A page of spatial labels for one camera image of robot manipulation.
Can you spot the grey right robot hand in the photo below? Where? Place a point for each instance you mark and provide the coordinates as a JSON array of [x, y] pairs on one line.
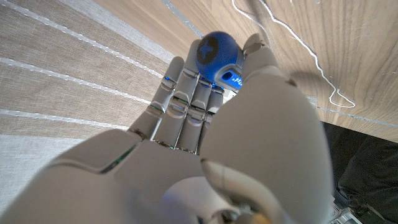
[[264, 140]]

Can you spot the beige striped backdrop cloth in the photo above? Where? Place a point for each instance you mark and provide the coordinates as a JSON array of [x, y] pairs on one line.
[[62, 87]]

